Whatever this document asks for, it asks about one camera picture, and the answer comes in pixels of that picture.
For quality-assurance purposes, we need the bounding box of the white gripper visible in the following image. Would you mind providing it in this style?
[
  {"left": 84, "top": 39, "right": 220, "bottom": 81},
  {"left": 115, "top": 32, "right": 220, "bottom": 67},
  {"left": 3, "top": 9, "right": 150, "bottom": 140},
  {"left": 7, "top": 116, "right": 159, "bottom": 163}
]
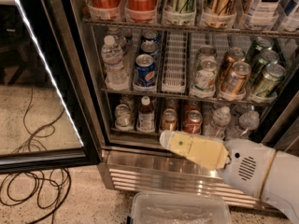
[{"left": 160, "top": 130, "right": 276, "bottom": 198}]

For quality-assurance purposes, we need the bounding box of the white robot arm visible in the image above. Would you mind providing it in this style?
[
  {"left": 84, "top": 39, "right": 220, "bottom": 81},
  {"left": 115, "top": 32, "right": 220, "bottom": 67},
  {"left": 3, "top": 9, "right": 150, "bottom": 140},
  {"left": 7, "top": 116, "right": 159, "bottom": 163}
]
[{"left": 160, "top": 130, "right": 299, "bottom": 224}]

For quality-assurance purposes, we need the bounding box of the red can bottom shelf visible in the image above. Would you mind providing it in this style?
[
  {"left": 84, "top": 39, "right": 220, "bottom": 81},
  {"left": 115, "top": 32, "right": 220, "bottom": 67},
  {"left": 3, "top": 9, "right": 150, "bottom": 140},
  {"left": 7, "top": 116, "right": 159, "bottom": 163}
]
[{"left": 182, "top": 110, "right": 203, "bottom": 133}]

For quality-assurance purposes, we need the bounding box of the left water bottle bottom shelf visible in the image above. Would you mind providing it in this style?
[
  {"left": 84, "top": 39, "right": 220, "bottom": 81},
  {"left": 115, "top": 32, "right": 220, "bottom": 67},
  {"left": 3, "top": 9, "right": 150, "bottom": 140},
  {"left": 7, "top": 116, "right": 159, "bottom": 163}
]
[{"left": 205, "top": 106, "right": 231, "bottom": 139}]

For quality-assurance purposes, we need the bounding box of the water bottle shelf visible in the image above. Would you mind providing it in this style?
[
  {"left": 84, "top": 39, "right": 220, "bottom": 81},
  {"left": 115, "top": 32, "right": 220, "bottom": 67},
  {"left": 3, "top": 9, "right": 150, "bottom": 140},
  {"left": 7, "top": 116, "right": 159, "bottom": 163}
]
[
  {"left": 226, "top": 111, "right": 260, "bottom": 140},
  {"left": 101, "top": 35, "right": 128, "bottom": 91},
  {"left": 205, "top": 106, "right": 231, "bottom": 139},
  {"left": 107, "top": 27, "right": 127, "bottom": 54}
]

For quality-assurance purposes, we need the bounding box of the right water bottle bottom shelf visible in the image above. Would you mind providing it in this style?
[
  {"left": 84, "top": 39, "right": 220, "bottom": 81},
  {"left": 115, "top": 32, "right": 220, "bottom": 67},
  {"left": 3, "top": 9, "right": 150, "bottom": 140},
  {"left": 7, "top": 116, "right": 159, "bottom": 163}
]
[{"left": 226, "top": 111, "right": 260, "bottom": 140}]

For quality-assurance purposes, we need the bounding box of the gold can bottom shelf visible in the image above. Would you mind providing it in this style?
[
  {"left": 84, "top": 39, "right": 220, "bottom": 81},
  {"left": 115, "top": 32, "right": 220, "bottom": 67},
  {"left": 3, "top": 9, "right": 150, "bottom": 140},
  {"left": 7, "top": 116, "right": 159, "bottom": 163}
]
[{"left": 161, "top": 108, "right": 178, "bottom": 131}]

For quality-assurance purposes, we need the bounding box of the front copper can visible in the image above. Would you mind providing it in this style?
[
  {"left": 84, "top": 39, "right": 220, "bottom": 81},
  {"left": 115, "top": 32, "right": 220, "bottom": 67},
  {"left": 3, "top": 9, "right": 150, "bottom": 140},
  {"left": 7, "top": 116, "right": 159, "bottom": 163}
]
[{"left": 221, "top": 62, "right": 251, "bottom": 95}]

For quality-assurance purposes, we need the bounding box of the copper can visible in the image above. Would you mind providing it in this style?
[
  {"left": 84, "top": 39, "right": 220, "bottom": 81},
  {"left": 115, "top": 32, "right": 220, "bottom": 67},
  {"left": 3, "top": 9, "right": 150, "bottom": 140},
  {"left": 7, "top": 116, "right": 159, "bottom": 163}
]
[
  {"left": 220, "top": 47, "right": 246, "bottom": 79},
  {"left": 221, "top": 62, "right": 251, "bottom": 95}
]

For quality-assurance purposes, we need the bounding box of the front white green can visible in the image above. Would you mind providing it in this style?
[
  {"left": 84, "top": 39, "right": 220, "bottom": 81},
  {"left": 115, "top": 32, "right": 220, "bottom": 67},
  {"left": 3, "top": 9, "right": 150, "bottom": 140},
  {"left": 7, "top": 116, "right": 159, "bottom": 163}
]
[{"left": 193, "top": 59, "right": 218, "bottom": 91}]

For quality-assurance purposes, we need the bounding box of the stainless steel fridge body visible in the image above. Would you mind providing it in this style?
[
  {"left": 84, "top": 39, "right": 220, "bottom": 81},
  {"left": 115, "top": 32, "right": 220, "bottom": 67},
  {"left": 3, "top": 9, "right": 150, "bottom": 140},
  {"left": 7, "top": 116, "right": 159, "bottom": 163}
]
[{"left": 36, "top": 0, "right": 299, "bottom": 217}]

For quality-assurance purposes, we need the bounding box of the silver can bottom shelf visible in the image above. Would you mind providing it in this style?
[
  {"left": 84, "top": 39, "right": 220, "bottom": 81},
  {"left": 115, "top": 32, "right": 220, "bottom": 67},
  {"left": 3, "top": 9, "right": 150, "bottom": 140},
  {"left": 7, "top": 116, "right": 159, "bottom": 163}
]
[{"left": 115, "top": 104, "right": 133, "bottom": 131}]

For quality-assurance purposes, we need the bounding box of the rear silver can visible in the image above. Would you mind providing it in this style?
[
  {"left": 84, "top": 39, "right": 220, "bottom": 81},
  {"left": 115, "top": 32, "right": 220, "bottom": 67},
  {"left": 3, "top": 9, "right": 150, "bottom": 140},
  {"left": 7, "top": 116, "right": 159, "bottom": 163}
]
[{"left": 194, "top": 45, "right": 217, "bottom": 62}]

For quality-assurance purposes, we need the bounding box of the rear copper can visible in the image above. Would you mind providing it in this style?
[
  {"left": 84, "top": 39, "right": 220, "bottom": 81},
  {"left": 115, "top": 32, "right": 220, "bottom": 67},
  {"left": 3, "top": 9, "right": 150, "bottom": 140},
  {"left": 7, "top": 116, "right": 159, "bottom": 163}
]
[{"left": 220, "top": 47, "right": 246, "bottom": 79}]

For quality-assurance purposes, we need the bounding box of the front blue pepsi can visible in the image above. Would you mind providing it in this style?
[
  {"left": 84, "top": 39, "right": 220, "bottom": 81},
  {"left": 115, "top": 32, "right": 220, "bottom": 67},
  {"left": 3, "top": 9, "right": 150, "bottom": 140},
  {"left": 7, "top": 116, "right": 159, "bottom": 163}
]
[{"left": 135, "top": 54, "right": 155, "bottom": 87}]

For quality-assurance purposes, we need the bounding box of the blue pepsi can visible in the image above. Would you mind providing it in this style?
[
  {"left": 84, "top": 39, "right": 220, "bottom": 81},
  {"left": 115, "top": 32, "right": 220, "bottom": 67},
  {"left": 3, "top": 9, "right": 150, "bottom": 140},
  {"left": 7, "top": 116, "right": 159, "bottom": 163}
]
[
  {"left": 139, "top": 41, "right": 159, "bottom": 60},
  {"left": 141, "top": 30, "right": 161, "bottom": 43},
  {"left": 135, "top": 54, "right": 155, "bottom": 87}
]

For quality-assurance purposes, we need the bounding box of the middle green can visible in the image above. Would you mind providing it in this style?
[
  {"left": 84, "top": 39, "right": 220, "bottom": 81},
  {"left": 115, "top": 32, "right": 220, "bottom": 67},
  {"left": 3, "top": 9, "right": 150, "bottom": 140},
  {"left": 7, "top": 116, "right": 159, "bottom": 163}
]
[{"left": 249, "top": 49, "right": 279, "bottom": 83}]

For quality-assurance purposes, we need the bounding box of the rear green can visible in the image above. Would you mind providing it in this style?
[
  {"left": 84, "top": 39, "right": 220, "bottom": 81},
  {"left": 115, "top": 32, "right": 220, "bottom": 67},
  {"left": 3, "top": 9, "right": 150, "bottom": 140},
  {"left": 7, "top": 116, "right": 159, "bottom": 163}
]
[{"left": 245, "top": 36, "right": 274, "bottom": 63}]

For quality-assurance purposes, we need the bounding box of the front water bottle middle shelf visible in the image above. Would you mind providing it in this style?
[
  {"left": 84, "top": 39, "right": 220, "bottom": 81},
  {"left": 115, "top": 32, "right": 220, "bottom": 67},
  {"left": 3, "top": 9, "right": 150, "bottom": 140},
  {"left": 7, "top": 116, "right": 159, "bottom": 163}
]
[{"left": 101, "top": 35, "right": 128, "bottom": 91}]

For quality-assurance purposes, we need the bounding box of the rear blue pepsi can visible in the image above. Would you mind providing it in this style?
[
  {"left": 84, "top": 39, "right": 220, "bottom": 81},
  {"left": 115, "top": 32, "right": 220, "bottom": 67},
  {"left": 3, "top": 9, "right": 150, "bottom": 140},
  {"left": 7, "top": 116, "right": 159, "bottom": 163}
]
[{"left": 141, "top": 30, "right": 161, "bottom": 43}]

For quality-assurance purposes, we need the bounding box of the rear water bottle middle shelf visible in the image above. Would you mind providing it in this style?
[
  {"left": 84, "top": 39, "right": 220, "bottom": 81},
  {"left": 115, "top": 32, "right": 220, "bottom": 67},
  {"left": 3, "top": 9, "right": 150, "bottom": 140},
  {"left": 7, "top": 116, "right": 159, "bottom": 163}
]
[{"left": 107, "top": 27, "right": 127, "bottom": 54}]

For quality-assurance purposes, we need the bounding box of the white blue tall can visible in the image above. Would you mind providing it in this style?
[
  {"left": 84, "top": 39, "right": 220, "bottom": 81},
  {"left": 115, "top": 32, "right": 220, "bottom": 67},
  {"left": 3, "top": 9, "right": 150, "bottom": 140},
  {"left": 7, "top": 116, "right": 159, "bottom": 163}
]
[{"left": 242, "top": 0, "right": 289, "bottom": 19}]

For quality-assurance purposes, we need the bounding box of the open glass fridge door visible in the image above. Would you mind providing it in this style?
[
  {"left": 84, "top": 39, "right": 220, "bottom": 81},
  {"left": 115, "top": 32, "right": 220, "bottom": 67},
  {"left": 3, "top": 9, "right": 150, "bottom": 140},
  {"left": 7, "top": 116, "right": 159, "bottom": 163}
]
[{"left": 0, "top": 0, "right": 100, "bottom": 174}]

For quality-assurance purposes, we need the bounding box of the blue white can top right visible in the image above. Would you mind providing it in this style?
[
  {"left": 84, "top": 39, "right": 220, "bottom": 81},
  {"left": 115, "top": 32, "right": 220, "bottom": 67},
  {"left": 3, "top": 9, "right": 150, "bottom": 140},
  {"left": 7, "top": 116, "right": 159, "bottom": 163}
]
[{"left": 278, "top": 0, "right": 299, "bottom": 33}]

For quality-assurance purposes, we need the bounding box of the brown tea bottle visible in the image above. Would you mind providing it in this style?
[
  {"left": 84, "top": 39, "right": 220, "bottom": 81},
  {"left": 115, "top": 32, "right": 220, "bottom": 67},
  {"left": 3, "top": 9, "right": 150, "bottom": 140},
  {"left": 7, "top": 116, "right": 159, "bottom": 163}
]
[{"left": 137, "top": 96, "right": 155, "bottom": 133}]

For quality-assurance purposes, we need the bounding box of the clear plastic bin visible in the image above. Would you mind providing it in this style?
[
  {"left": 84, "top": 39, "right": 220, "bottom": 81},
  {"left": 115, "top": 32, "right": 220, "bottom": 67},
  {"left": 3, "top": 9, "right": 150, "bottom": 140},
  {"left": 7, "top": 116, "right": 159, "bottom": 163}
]
[{"left": 127, "top": 192, "right": 233, "bottom": 224}]

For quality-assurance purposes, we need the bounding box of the right fridge door frame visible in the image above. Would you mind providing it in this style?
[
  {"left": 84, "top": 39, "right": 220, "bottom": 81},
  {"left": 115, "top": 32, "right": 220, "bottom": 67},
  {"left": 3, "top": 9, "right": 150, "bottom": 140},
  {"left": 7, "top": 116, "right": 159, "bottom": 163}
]
[{"left": 251, "top": 56, "right": 299, "bottom": 153}]

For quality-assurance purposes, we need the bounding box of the black cable on floor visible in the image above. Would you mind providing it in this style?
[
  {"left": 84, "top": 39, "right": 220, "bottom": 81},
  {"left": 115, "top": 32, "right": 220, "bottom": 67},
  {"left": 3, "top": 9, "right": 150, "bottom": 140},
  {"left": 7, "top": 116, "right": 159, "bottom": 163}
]
[{"left": 0, "top": 87, "right": 73, "bottom": 224}]

